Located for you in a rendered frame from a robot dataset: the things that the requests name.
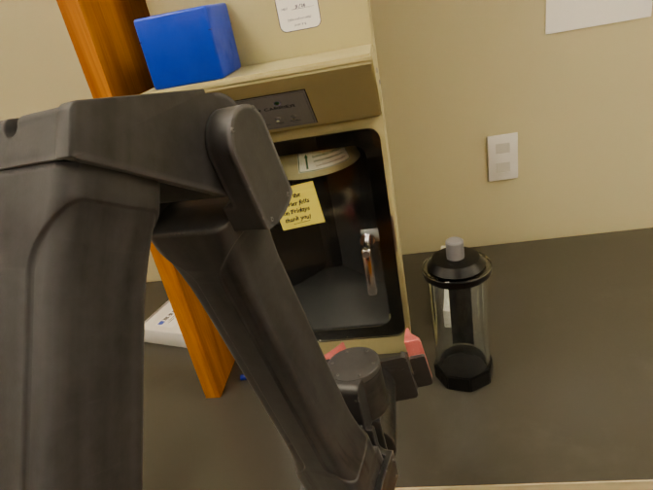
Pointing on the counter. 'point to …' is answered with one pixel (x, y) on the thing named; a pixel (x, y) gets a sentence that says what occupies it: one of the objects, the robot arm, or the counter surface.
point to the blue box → (189, 46)
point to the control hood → (345, 97)
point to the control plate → (296, 100)
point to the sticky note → (302, 207)
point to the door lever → (368, 262)
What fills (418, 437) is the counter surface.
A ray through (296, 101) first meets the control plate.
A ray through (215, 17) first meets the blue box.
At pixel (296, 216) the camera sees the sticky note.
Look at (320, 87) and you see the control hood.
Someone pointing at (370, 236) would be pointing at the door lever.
